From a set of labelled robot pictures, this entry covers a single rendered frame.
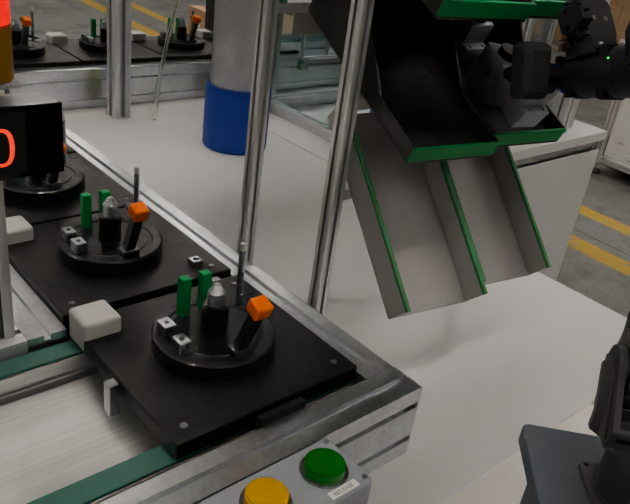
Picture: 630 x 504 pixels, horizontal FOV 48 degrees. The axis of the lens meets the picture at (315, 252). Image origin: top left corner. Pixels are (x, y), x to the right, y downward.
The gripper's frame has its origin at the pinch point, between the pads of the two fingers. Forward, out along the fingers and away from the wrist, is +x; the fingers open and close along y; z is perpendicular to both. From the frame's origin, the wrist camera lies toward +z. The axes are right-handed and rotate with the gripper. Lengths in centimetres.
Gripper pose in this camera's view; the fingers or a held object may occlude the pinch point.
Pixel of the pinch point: (539, 73)
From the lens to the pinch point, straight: 93.7
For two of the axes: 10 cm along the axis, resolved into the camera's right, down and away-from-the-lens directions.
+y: -8.5, 1.0, -5.1
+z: 0.1, -9.8, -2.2
